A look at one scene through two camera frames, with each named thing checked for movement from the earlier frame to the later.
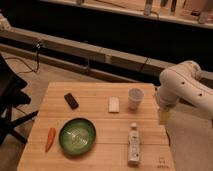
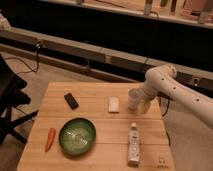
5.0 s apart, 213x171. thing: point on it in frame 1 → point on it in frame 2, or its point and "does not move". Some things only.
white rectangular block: (113, 104) does not move
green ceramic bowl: (77, 136) does not move
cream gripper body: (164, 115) → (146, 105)
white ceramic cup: (135, 97) does not move
